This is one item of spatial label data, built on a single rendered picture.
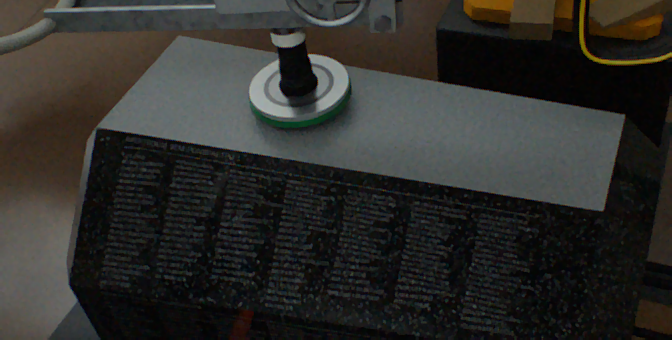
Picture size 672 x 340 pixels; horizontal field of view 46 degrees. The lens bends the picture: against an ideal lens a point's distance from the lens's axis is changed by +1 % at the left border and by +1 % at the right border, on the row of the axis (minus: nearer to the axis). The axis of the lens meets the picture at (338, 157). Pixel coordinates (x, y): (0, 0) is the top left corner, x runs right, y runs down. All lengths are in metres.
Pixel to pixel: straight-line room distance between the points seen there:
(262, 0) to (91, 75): 2.23
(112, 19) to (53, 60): 2.19
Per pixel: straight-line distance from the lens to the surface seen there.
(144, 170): 1.74
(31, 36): 1.61
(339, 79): 1.66
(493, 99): 1.67
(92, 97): 3.46
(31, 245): 2.92
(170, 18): 1.55
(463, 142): 1.57
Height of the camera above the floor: 1.93
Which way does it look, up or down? 43 degrees down
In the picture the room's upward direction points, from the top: 10 degrees counter-clockwise
